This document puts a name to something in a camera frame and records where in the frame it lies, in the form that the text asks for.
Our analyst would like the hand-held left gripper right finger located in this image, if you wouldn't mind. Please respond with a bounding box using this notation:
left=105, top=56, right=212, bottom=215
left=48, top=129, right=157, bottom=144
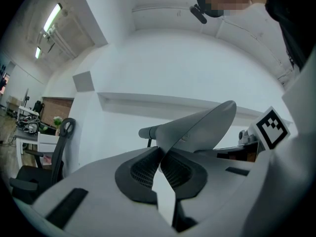
left=159, top=148, right=257, bottom=233

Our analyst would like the grey wall panel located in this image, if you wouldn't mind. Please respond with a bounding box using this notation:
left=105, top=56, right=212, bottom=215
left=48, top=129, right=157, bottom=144
left=72, top=71, right=95, bottom=93

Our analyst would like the black office chair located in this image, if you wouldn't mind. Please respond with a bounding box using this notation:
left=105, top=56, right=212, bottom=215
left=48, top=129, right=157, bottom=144
left=9, top=117, right=77, bottom=205

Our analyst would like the right hand-held gripper camera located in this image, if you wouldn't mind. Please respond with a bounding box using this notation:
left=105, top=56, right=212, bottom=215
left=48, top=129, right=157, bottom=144
left=238, top=129, right=259, bottom=145

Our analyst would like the person's black clothing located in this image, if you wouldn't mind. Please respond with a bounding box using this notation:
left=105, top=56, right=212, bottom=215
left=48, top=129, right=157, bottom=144
left=265, top=0, right=316, bottom=72

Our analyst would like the white table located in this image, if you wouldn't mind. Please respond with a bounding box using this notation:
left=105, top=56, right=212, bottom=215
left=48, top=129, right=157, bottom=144
left=152, top=171, right=176, bottom=226

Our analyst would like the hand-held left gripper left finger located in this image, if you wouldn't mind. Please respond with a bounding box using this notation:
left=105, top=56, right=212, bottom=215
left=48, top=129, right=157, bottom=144
left=32, top=146, right=174, bottom=237

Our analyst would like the green potted plant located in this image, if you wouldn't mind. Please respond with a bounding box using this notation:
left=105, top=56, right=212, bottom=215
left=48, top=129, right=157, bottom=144
left=52, top=116, right=63, bottom=136

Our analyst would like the black standing fan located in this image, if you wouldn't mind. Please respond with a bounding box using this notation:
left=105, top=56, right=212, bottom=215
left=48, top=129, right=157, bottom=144
left=22, top=88, right=31, bottom=108

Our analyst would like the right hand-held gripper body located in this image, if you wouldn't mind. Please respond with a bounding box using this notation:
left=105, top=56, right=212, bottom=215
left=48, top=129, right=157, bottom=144
left=237, top=106, right=291, bottom=162

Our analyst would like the pile of cables and devices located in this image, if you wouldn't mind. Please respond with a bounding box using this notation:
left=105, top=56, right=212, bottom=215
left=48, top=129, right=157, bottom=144
left=16, top=114, right=41, bottom=133

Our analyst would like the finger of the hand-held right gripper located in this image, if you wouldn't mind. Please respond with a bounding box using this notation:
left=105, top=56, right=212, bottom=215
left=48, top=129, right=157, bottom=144
left=195, top=145, right=248, bottom=161

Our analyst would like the white drawer desk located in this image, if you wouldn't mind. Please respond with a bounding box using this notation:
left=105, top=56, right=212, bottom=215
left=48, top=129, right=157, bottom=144
left=14, top=128, right=61, bottom=170

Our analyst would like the black head camera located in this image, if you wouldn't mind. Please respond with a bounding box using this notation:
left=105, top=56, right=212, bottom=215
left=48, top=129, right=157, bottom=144
left=189, top=4, right=208, bottom=25

